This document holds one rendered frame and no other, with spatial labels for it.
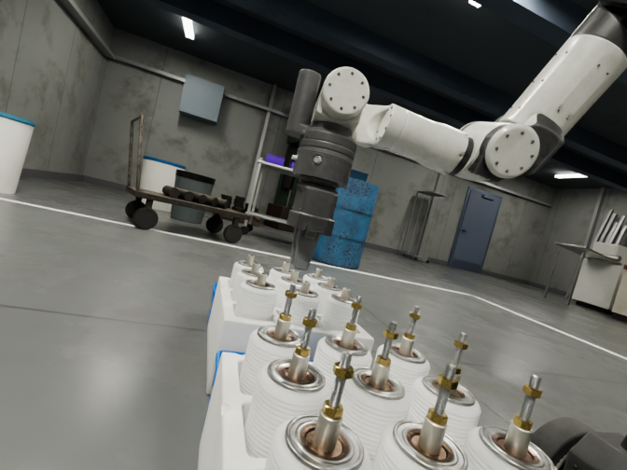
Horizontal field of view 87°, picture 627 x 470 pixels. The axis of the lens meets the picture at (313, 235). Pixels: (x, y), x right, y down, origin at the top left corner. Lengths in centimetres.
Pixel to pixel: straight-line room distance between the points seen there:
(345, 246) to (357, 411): 294
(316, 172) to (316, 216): 6
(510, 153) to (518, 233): 1043
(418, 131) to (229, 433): 48
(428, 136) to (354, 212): 284
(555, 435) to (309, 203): 61
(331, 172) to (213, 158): 685
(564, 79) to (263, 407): 60
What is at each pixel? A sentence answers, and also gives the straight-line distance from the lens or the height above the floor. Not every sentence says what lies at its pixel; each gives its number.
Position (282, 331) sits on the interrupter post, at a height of 26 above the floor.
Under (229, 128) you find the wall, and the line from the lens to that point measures 739.
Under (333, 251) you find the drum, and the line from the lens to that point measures 335.
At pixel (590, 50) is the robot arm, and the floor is 77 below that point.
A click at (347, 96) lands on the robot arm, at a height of 62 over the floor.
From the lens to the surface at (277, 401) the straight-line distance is 43.
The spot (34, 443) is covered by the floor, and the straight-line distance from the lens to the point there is 75.
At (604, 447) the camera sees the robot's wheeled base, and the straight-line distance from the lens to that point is 79.
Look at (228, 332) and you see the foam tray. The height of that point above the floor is 15.
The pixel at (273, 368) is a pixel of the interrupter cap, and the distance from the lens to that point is 46.
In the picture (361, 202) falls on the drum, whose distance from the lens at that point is 338.
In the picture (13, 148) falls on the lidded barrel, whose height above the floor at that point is 38.
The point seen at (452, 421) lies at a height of 23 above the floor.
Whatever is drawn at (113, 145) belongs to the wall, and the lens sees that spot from 756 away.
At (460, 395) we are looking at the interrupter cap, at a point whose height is 25.
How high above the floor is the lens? 46
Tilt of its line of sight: 3 degrees down
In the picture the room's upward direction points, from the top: 14 degrees clockwise
